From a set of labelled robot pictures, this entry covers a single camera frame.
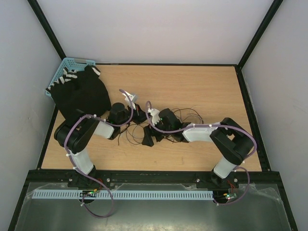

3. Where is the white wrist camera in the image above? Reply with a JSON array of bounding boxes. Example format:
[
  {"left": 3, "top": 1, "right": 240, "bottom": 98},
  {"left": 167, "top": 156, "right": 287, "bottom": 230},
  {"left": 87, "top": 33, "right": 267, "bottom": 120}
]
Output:
[
  {"left": 148, "top": 108, "right": 161, "bottom": 126},
  {"left": 122, "top": 91, "right": 138, "bottom": 109}
]

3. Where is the right circuit board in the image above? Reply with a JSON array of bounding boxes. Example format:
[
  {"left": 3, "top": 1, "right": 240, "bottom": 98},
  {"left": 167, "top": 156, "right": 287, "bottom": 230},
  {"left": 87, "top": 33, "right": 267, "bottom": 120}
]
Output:
[{"left": 223, "top": 193, "right": 237, "bottom": 200}]

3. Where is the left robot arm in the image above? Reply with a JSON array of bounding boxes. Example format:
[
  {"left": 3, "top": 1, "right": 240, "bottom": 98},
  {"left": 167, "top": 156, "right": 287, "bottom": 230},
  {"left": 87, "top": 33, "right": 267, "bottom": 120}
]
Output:
[{"left": 54, "top": 103, "right": 146, "bottom": 187}]

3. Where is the left black frame post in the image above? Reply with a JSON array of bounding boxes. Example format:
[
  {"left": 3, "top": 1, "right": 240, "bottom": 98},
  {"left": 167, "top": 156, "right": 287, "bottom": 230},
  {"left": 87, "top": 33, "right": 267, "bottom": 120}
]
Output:
[{"left": 27, "top": 0, "right": 66, "bottom": 60}]

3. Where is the right black frame post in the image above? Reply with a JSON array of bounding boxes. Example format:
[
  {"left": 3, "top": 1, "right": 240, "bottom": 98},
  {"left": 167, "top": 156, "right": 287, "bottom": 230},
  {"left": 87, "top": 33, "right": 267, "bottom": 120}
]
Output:
[{"left": 237, "top": 0, "right": 283, "bottom": 70}]

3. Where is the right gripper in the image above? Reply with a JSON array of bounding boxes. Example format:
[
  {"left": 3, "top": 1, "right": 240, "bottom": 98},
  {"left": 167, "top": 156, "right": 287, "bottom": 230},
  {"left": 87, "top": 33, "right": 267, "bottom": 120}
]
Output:
[{"left": 142, "top": 116, "right": 173, "bottom": 147}]

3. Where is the black white striped cloth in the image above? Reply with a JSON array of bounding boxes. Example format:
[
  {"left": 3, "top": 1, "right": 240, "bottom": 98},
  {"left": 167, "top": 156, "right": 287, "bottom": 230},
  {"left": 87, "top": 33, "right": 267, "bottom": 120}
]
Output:
[{"left": 46, "top": 65, "right": 101, "bottom": 93}]

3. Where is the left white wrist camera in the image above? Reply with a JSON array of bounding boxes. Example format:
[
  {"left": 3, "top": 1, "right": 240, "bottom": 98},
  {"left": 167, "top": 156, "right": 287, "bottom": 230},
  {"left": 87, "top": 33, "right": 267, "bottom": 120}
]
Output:
[{"left": 122, "top": 91, "right": 138, "bottom": 109}]

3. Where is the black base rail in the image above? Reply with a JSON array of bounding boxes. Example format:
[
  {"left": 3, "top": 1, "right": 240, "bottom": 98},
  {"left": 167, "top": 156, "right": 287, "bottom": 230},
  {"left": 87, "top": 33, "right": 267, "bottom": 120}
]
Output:
[{"left": 67, "top": 169, "right": 240, "bottom": 190}]

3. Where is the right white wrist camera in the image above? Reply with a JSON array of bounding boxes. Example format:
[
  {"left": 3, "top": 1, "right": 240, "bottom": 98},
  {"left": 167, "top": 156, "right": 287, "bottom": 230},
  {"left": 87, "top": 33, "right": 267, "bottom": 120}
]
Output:
[{"left": 148, "top": 108, "right": 161, "bottom": 126}]

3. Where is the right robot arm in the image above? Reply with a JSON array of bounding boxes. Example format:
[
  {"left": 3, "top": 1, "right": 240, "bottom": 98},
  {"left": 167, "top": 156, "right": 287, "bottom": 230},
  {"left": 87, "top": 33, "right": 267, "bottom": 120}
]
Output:
[{"left": 142, "top": 108, "right": 257, "bottom": 187}]

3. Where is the circuit board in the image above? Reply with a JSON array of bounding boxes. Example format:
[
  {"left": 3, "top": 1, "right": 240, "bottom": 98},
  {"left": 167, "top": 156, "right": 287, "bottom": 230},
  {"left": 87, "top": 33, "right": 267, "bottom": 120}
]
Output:
[
  {"left": 80, "top": 190, "right": 98, "bottom": 197},
  {"left": 223, "top": 193, "right": 237, "bottom": 200}
]

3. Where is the light blue plastic basket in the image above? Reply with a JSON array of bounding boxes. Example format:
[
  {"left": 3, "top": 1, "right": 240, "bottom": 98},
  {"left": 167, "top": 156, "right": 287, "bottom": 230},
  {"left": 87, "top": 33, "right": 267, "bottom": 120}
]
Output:
[{"left": 49, "top": 57, "right": 96, "bottom": 86}]

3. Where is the light blue slotted cable duct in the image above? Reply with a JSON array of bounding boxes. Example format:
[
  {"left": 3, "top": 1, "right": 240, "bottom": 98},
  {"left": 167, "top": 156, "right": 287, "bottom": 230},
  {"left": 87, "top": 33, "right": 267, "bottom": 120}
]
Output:
[{"left": 31, "top": 190, "right": 213, "bottom": 201}]

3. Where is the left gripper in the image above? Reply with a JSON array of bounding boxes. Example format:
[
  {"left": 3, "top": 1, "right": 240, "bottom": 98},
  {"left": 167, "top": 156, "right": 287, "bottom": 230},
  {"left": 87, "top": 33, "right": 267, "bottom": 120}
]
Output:
[{"left": 119, "top": 103, "right": 150, "bottom": 127}]

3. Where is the left circuit board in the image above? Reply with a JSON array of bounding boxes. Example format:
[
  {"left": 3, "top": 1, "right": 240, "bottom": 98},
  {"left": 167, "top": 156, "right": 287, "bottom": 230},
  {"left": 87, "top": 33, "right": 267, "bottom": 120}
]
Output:
[{"left": 80, "top": 190, "right": 98, "bottom": 197}]

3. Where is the black frame post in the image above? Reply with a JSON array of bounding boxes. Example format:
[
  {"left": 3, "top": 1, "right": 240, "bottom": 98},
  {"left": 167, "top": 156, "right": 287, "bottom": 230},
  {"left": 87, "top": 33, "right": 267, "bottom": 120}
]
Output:
[
  {"left": 237, "top": 0, "right": 283, "bottom": 70},
  {"left": 27, "top": 0, "right": 66, "bottom": 60}
]

